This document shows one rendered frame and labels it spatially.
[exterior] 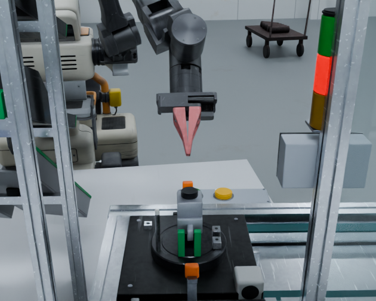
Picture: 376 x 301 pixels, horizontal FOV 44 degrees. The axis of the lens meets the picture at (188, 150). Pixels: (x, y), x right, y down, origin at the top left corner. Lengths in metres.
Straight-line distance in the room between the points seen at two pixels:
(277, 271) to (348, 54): 0.48
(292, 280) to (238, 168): 0.59
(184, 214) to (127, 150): 1.07
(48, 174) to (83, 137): 0.83
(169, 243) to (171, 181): 0.51
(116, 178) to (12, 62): 0.89
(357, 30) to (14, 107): 0.41
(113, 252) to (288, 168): 0.40
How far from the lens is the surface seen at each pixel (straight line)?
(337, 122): 0.63
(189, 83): 0.80
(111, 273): 0.87
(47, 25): 0.71
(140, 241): 0.92
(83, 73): 1.51
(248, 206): 1.05
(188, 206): 0.81
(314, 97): 0.66
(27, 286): 1.04
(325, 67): 0.64
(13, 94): 0.56
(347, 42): 0.61
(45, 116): 0.76
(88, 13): 9.65
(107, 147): 1.87
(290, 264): 0.97
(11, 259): 1.12
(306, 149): 0.67
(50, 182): 0.79
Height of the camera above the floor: 1.50
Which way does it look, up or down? 24 degrees down
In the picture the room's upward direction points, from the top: straight up
